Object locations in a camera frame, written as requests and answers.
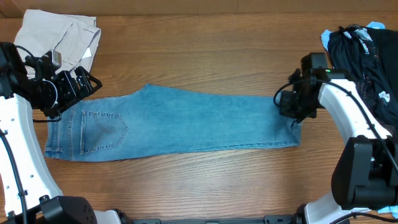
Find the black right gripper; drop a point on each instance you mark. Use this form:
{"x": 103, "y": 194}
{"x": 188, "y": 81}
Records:
{"x": 287, "y": 111}

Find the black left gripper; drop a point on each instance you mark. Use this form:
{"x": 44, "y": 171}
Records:
{"x": 73, "y": 97}

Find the light blue denim jeans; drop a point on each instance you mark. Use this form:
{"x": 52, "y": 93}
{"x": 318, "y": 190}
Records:
{"x": 158, "y": 120}

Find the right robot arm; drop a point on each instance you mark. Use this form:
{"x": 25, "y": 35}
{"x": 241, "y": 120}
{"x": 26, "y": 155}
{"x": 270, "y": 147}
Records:
{"x": 365, "y": 177}

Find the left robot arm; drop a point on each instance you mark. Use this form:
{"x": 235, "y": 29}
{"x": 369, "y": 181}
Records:
{"x": 37, "y": 83}

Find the folded beige trousers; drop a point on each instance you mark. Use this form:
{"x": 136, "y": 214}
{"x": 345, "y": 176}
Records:
{"x": 75, "y": 37}

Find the black patterned garment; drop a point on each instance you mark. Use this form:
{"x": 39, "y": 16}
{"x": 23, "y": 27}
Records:
{"x": 370, "y": 71}

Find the light blue garment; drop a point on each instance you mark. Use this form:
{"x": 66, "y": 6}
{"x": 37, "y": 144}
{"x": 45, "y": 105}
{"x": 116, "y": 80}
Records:
{"x": 325, "y": 39}

